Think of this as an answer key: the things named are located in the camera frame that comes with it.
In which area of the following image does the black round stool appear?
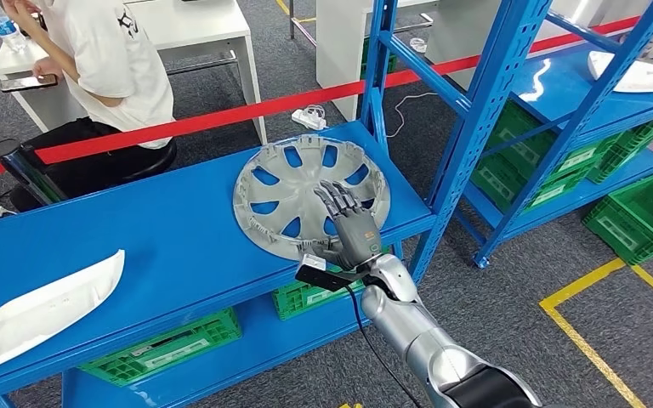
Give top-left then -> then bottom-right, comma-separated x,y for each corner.
117,138 -> 179,187

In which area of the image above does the clear water bottle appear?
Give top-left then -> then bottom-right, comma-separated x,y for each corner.
0,0 -> 28,54

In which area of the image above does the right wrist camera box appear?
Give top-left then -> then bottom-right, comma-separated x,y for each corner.
294,253 -> 364,292

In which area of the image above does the red barrier belt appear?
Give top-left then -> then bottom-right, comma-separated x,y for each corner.
0,11 -> 651,186

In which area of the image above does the white desk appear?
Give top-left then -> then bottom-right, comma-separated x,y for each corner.
315,0 -> 434,122
424,0 -> 610,91
0,0 -> 269,146

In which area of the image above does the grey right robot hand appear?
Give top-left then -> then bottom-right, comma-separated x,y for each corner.
313,179 -> 384,271

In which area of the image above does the yellow floor tape line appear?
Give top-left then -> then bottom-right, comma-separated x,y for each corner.
275,0 -> 317,25

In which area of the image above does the white floor cable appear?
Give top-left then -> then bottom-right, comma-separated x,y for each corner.
385,91 -> 439,139

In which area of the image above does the blue metal shelf rack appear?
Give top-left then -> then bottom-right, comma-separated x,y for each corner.
461,0 -> 653,270
0,0 -> 559,408

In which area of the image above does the person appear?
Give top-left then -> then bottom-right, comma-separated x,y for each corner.
0,0 -> 177,214

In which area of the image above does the smartphone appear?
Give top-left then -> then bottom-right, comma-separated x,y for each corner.
0,73 -> 59,94

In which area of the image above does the black camera cable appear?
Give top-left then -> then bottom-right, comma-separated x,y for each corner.
344,284 -> 423,408

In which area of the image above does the black stanchion post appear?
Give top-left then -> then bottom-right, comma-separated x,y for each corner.
0,139 -> 69,207

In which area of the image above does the white curved plastic part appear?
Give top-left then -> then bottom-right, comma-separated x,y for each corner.
587,50 -> 653,94
0,249 -> 127,381

